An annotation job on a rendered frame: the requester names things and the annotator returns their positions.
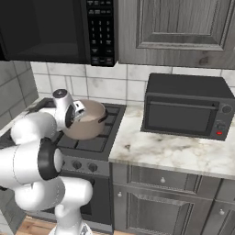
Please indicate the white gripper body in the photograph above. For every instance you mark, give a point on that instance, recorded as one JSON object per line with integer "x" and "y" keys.
{"x": 80, "y": 114}

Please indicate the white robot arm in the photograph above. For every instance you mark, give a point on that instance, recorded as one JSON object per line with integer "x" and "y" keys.
{"x": 27, "y": 165}

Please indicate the black gas stove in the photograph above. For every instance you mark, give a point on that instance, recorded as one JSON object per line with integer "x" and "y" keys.
{"x": 91, "y": 143}

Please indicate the black stove knob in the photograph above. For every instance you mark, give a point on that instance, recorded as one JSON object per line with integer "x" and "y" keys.
{"x": 92, "y": 167}
{"x": 76, "y": 165}

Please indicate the black oven door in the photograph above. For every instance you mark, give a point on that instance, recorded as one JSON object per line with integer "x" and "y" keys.
{"x": 101, "y": 199}

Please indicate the white cupboard knob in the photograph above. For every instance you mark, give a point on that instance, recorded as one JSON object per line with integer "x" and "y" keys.
{"x": 221, "y": 211}
{"x": 119, "y": 194}

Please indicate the black microwave oven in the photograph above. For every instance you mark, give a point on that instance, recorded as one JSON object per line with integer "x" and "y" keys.
{"x": 46, "y": 30}

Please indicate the white drawer knob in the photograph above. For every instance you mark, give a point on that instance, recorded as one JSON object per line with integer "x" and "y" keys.
{"x": 162, "y": 180}

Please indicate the dark grey toaster oven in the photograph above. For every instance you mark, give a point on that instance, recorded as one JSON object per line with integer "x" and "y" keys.
{"x": 186, "y": 107}

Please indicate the grey drawer front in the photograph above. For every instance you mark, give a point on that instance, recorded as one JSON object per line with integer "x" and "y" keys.
{"x": 227, "y": 190}
{"x": 165, "y": 179}

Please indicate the grey base cupboard door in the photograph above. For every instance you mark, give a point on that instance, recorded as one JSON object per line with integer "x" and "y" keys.
{"x": 221, "y": 218}
{"x": 159, "y": 211}

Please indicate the grey wall cupboard door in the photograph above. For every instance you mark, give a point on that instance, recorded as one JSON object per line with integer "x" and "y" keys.
{"x": 177, "y": 30}

